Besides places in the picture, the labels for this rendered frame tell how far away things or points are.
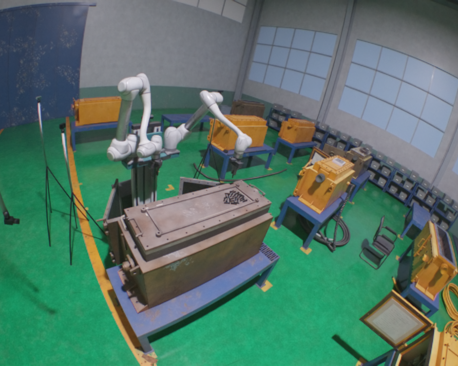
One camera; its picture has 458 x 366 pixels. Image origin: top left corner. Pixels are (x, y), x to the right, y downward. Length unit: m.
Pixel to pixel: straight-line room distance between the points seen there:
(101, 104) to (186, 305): 5.46
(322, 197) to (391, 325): 2.38
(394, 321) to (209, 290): 1.95
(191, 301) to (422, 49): 10.89
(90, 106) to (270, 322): 6.16
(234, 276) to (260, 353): 1.02
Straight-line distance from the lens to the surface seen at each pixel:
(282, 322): 2.92
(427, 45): 10.79
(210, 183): 2.44
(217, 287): 2.15
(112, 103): 6.34
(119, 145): 1.91
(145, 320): 1.95
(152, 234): 1.52
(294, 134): 7.35
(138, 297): 2.03
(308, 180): 3.83
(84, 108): 6.26
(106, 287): 2.91
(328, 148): 6.36
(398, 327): 2.60
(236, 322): 2.72
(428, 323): 2.54
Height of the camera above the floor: 2.45
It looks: 30 degrees down
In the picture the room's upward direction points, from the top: 14 degrees clockwise
